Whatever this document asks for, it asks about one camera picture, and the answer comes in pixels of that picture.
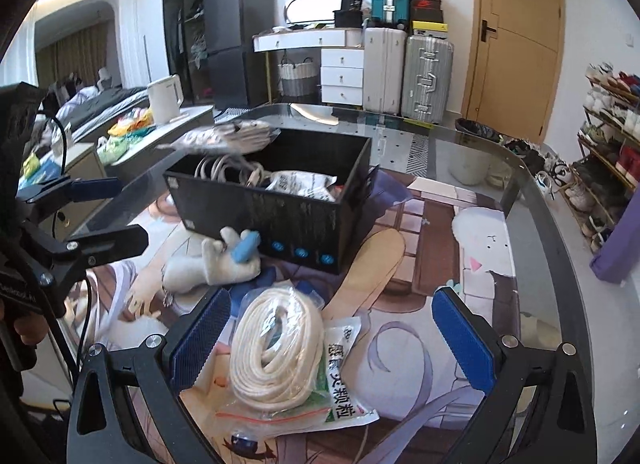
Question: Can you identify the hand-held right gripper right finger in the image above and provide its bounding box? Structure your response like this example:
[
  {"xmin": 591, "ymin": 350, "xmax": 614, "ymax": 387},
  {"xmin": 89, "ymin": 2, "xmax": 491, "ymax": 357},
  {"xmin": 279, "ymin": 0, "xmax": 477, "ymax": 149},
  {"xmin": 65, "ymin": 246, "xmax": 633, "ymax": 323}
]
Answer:
[{"xmin": 431, "ymin": 286, "xmax": 598, "ymax": 464}]

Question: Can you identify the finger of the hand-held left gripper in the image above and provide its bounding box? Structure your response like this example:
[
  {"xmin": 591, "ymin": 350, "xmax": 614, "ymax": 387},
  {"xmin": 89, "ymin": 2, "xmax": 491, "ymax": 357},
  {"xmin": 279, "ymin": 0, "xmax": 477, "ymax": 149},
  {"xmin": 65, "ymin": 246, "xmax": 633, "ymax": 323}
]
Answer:
[
  {"xmin": 17, "ymin": 175, "xmax": 123, "ymax": 206},
  {"xmin": 64, "ymin": 224, "xmax": 150, "ymax": 270}
]

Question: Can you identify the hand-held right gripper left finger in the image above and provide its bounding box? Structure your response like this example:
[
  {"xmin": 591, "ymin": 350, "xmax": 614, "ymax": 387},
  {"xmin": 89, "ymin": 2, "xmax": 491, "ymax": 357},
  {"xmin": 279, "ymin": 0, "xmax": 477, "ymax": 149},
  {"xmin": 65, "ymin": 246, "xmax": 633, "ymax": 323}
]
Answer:
[{"xmin": 65, "ymin": 288, "xmax": 233, "ymax": 464}]

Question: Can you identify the white plush toy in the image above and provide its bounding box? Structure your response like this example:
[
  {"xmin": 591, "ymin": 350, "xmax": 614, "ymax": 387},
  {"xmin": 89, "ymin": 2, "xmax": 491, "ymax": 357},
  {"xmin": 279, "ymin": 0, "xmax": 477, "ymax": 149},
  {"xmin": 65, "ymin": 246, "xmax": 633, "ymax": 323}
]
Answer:
[{"xmin": 162, "ymin": 226, "xmax": 263, "ymax": 295}]

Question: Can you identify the bag of white rope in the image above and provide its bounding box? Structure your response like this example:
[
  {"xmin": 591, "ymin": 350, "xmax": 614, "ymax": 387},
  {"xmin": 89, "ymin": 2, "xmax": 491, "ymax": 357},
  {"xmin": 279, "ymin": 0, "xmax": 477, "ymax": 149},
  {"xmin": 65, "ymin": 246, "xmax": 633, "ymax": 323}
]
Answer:
[{"xmin": 215, "ymin": 284, "xmax": 333, "ymax": 417}]

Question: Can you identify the white green printed packet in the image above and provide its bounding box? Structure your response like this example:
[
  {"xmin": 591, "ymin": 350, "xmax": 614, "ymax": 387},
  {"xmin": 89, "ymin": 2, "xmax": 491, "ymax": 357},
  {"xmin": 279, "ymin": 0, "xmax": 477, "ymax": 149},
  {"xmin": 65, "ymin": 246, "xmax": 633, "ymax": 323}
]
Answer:
[{"xmin": 305, "ymin": 316, "xmax": 380, "ymax": 427}]

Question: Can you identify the white charger with cable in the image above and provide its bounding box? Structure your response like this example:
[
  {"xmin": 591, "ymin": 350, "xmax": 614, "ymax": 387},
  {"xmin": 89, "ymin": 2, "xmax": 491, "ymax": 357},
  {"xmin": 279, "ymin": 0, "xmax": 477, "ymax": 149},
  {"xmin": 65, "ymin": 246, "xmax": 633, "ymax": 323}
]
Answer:
[{"xmin": 194, "ymin": 154, "xmax": 273, "ymax": 187}]

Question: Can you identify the black cardboard box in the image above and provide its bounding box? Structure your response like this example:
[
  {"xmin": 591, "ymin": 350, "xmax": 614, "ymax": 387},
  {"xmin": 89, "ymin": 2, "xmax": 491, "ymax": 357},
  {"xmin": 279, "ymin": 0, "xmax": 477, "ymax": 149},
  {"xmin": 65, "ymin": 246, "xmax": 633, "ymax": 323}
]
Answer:
[{"xmin": 163, "ymin": 127, "xmax": 381, "ymax": 275}]

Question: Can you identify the bag of white shoelaces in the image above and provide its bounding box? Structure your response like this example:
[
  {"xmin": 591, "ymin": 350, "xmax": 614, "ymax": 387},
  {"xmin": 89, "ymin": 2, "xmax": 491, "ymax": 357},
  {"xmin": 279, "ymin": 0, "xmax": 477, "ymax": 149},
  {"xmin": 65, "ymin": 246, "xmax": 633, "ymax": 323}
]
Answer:
[{"xmin": 156, "ymin": 120, "xmax": 282, "ymax": 152}]

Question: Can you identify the person's left hand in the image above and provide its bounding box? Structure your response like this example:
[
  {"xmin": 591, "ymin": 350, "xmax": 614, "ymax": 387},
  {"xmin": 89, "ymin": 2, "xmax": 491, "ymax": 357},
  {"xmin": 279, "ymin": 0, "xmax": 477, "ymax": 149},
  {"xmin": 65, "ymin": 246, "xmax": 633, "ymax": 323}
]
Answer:
[{"xmin": 12, "ymin": 311, "xmax": 48, "ymax": 347}]

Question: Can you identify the pile of colourful snack packets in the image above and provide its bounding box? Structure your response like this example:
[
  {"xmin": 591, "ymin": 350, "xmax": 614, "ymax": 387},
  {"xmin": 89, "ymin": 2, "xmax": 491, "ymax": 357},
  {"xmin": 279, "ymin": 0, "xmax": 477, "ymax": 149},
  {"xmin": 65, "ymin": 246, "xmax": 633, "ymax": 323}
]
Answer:
[{"xmin": 95, "ymin": 109, "xmax": 158, "ymax": 167}]

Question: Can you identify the bed with dark blanket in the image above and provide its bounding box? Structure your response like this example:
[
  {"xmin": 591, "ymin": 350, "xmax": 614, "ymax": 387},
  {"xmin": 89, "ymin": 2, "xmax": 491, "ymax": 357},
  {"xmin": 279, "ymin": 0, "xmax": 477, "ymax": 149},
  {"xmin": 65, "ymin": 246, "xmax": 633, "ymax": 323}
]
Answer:
[{"xmin": 40, "ymin": 84, "xmax": 151, "ymax": 145}]

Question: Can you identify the grey side cabinet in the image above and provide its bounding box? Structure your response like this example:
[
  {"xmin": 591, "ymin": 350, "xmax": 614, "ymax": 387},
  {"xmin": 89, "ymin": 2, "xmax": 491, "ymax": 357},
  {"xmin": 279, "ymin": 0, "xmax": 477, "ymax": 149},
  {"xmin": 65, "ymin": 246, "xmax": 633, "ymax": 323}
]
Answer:
[{"xmin": 20, "ymin": 104, "xmax": 216, "ymax": 245}]

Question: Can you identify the white electric kettle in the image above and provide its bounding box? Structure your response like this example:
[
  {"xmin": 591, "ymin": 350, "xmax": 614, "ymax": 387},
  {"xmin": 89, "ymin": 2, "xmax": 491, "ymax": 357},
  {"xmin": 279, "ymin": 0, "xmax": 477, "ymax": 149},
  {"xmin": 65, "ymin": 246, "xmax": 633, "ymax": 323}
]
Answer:
[{"xmin": 146, "ymin": 75, "xmax": 184, "ymax": 126}]

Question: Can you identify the printed table mat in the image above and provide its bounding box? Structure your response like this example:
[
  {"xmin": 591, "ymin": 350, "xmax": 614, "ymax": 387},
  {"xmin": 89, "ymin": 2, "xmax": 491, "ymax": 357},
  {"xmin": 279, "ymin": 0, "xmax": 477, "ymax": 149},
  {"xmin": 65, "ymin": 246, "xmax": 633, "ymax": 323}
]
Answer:
[{"xmin": 85, "ymin": 164, "xmax": 526, "ymax": 464}]

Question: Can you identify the brown curtain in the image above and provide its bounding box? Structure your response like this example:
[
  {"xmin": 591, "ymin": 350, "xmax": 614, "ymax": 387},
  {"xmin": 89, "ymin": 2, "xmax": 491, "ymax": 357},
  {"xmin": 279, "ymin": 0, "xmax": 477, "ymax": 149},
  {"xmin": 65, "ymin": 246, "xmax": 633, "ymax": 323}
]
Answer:
[{"xmin": 37, "ymin": 24, "xmax": 111, "ymax": 90}]

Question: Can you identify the white trash bin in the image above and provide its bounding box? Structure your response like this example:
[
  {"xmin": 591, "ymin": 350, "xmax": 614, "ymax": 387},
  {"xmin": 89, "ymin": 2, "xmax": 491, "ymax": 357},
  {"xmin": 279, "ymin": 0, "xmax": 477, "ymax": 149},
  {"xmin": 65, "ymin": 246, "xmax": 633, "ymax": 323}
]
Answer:
[{"xmin": 447, "ymin": 146, "xmax": 493, "ymax": 186}]

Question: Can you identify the black glass wardrobe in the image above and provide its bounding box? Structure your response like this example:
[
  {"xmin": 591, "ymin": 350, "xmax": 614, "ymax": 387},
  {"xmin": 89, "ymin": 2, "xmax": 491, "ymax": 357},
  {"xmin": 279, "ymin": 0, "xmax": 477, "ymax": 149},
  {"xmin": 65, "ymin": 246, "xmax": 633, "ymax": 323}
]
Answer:
[{"xmin": 162, "ymin": 0, "xmax": 238, "ymax": 105}]

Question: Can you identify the white sneaker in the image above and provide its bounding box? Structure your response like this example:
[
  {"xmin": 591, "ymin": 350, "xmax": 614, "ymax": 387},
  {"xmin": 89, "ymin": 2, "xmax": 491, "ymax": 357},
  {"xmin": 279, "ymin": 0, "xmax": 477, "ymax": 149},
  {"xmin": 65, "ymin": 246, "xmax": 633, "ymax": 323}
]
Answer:
[{"xmin": 537, "ymin": 164, "xmax": 576, "ymax": 200}]

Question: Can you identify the metal shoe rack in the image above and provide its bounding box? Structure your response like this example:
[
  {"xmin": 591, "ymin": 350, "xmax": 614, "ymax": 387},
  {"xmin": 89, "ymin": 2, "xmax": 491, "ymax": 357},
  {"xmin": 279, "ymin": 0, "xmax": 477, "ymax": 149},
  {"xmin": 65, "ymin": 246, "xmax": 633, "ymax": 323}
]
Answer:
[{"xmin": 575, "ymin": 64, "xmax": 640, "ymax": 255}]

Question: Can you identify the black fridge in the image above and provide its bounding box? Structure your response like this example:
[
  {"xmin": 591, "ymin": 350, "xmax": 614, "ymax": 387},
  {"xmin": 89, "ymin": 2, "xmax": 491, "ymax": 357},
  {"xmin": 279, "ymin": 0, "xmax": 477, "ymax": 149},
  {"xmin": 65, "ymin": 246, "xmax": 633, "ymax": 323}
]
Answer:
[{"xmin": 202, "ymin": 0, "xmax": 277, "ymax": 110}]

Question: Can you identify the black floor bag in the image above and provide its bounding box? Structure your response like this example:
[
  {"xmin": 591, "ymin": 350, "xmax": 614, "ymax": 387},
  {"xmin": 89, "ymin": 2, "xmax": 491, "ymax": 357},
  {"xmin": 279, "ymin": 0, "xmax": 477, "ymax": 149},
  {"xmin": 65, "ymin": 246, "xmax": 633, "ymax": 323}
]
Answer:
[{"xmin": 455, "ymin": 118, "xmax": 501, "ymax": 142}]

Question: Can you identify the woven laundry basket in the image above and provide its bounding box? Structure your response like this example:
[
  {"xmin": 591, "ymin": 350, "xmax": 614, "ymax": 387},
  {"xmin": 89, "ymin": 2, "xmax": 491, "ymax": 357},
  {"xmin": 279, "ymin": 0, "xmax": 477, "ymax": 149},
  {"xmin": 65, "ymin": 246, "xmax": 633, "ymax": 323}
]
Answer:
[{"xmin": 278, "ymin": 58, "xmax": 319, "ymax": 97}]

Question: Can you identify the silver suitcase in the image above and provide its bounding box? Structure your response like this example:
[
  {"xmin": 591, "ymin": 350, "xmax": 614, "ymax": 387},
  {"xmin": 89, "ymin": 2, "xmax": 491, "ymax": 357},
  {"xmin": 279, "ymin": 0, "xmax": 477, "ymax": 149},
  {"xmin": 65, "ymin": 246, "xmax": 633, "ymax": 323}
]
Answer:
[{"xmin": 401, "ymin": 35, "xmax": 454, "ymax": 124}]

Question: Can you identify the white dresser with drawers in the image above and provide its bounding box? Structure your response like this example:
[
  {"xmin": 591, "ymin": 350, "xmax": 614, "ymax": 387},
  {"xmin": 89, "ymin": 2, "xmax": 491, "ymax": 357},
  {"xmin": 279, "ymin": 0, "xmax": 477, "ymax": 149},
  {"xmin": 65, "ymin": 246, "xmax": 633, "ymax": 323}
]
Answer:
[{"xmin": 252, "ymin": 28, "xmax": 365, "ymax": 106}]

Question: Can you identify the collection of sneakers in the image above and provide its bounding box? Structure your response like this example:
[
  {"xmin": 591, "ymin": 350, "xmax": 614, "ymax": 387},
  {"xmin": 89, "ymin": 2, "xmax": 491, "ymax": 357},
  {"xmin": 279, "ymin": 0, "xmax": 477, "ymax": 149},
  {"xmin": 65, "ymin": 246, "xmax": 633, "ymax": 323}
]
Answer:
[{"xmin": 577, "ymin": 63, "xmax": 640, "ymax": 252}]

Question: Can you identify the wooden door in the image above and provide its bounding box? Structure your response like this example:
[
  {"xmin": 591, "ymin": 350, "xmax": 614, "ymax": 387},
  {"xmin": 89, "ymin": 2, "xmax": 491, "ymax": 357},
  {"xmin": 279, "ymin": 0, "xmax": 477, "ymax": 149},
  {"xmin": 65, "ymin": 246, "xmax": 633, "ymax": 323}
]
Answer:
[{"xmin": 460, "ymin": 0, "xmax": 566, "ymax": 145}]

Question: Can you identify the white suitcase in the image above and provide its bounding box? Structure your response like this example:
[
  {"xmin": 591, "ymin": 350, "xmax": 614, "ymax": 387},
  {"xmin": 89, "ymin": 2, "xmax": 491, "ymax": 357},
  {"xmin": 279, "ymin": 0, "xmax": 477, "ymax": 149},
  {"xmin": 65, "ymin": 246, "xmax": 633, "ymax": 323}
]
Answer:
[{"xmin": 362, "ymin": 26, "xmax": 408, "ymax": 117}]

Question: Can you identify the oval mirror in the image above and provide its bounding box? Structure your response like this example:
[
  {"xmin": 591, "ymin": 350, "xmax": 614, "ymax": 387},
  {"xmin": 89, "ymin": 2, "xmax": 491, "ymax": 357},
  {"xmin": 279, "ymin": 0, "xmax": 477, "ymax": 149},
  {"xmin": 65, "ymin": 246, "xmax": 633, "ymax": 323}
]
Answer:
[{"xmin": 284, "ymin": 0, "xmax": 346, "ymax": 27}]

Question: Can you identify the black cable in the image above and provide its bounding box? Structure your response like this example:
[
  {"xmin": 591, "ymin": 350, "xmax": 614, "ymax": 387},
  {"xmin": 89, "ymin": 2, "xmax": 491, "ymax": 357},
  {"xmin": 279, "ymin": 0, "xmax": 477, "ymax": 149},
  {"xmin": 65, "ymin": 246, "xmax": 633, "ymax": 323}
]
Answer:
[{"xmin": 42, "ymin": 116, "xmax": 98, "ymax": 395}]

